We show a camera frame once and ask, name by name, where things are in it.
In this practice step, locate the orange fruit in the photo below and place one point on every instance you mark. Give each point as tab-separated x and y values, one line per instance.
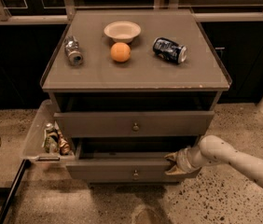
120	52

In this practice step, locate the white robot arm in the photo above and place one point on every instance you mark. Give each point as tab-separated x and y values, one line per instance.
212	150

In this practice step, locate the black floor rail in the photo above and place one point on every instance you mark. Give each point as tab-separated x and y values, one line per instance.
25	164

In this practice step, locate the brown snack bag in bin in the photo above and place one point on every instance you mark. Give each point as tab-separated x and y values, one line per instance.
64	146

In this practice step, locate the grey drawer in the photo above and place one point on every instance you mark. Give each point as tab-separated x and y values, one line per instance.
126	160
133	124

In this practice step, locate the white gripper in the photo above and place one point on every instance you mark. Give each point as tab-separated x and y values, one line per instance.
184	160

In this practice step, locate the white paper bowl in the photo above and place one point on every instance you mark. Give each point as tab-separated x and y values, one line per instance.
122	31

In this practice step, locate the clear plastic bin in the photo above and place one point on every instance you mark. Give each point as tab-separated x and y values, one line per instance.
33	149

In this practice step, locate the grey top drawer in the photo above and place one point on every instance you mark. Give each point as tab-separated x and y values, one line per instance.
133	124

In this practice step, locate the crushed blue can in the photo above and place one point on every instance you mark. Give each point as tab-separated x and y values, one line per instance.
169	50

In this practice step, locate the grey drawer cabinet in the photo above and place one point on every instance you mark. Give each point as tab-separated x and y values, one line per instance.
144	83

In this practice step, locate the green bottle in bin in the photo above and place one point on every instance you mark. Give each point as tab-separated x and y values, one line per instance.
51	139

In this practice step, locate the crushed silver can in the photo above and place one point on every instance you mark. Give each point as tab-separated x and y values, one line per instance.
72	50

